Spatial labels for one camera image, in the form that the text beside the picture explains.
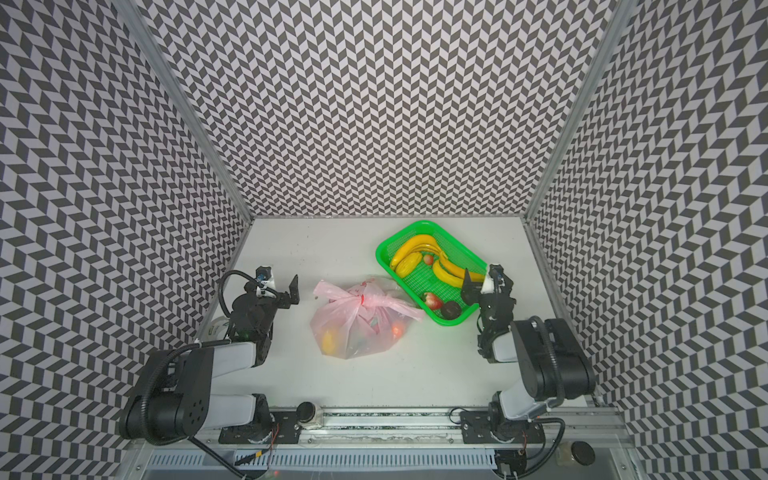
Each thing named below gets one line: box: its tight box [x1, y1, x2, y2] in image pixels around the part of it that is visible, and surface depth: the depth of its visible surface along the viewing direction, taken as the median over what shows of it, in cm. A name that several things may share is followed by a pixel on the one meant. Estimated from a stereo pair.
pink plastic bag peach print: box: [310, 276, 425, 359], surface depth 83 cm
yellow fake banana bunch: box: [390, 235, 445, 278], surface depth 100 cm
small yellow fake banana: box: [433, 260, 485, 288], surface depth 102 cm
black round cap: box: [571, 441, 596, 466], surface depth 63 cm
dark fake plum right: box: [441, 300, 462, 320], surface depth 91 cm
